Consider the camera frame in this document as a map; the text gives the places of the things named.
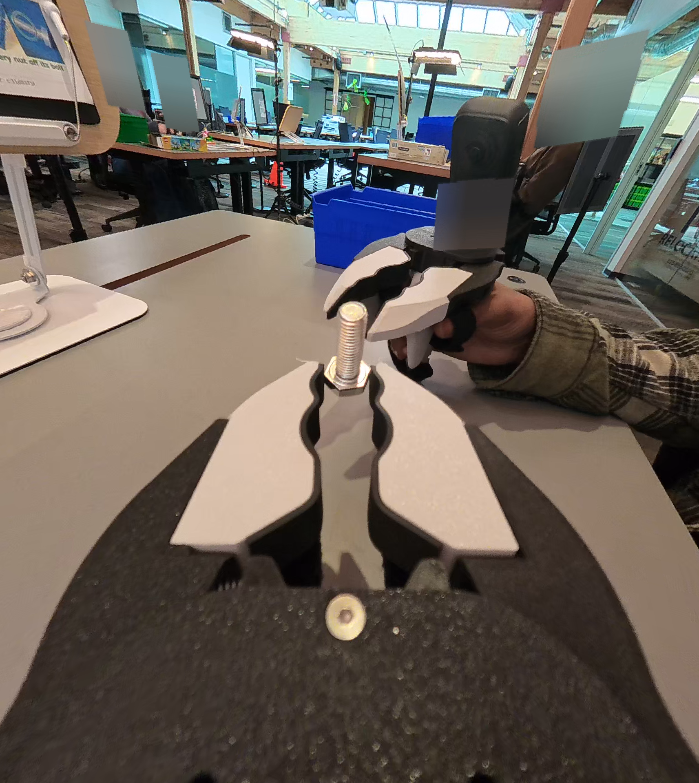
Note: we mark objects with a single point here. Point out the person's right forearm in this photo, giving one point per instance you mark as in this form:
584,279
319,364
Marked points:
606,373

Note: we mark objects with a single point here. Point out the wooden desk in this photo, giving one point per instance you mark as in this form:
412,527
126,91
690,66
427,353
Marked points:
202,151

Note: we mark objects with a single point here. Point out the colourful printed box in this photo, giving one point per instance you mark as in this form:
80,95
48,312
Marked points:
179,144

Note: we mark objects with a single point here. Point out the orange traffic cone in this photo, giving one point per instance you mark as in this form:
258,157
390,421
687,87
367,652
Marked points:
275,176

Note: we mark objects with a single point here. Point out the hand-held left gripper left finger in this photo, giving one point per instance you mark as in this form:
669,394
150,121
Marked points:
258,471

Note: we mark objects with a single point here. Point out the printed paper sheet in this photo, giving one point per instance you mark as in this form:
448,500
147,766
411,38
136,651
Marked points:
13,43

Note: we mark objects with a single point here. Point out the black office chair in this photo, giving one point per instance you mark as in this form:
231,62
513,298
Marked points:
539,229

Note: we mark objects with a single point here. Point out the cardboard box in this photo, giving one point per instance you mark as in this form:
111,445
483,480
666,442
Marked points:
417,151

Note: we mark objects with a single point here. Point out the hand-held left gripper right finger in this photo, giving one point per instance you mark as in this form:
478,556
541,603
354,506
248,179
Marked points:
441,483

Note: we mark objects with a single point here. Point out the black light stand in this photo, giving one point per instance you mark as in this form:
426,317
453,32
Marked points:
278,153

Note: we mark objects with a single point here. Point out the person's right hand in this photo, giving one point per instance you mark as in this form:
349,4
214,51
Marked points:
499,330

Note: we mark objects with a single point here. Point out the blue storage bin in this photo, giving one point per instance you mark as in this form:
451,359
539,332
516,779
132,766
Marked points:
435,129

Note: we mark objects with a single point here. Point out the green plastic bin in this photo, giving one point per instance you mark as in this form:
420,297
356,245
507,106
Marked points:
132,128

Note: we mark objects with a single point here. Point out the blue divided plastic bin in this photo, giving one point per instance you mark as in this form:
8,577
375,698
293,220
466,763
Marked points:
362,226

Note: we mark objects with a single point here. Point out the silver hex bolt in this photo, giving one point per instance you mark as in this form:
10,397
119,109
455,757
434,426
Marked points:
351,342

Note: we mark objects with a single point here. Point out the black panel on stand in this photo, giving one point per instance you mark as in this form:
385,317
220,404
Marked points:
600,177

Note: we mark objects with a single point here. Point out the studio light panel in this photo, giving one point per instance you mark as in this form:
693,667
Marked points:
436,59
253,43

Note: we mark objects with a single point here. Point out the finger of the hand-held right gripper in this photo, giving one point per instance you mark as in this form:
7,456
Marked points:
362,275
423,303

